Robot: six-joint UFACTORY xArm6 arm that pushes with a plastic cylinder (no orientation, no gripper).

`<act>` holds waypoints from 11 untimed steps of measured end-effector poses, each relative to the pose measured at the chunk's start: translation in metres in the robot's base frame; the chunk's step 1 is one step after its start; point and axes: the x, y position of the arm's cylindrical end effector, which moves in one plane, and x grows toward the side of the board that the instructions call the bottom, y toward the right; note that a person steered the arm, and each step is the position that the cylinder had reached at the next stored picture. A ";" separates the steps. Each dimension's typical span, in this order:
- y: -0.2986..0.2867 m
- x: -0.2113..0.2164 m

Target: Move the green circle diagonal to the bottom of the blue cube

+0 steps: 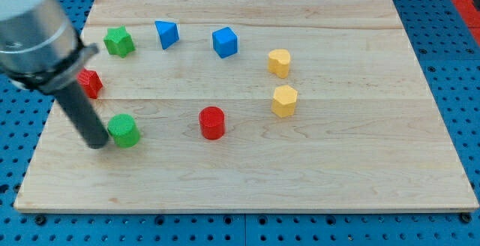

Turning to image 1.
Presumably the yellow heart block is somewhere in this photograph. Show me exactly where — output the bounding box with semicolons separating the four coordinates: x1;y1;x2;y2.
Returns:
268;49;291;79

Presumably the green star block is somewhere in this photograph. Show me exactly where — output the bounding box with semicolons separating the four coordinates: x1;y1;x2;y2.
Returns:
103;26;136;58

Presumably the green cylinder block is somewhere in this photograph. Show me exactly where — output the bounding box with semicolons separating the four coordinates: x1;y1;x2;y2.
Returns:
107;114;140;148

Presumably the blue cube block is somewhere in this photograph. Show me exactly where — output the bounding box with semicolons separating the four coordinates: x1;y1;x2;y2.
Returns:
212;27;238;59

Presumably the red cylinder block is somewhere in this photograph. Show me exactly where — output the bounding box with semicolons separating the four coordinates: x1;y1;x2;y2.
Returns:
198;106;225;140

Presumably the red pentagon block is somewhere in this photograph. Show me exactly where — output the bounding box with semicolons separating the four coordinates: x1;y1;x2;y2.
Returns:
77;68;103;99

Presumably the yellow hexagon block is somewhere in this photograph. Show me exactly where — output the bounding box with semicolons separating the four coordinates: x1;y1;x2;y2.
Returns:
271;85;298;118

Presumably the blue triangular prism block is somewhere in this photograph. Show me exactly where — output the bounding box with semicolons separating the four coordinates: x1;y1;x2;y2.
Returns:
154;20;179;50

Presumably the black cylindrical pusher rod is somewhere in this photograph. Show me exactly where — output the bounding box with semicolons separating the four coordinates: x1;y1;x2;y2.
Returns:
53;81;109;149

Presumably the light wooden board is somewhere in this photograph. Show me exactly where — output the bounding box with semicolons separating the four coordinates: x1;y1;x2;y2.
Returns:
14;0;479;214

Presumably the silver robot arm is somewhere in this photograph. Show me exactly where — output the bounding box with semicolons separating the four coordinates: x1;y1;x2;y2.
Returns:
1;0;109;149

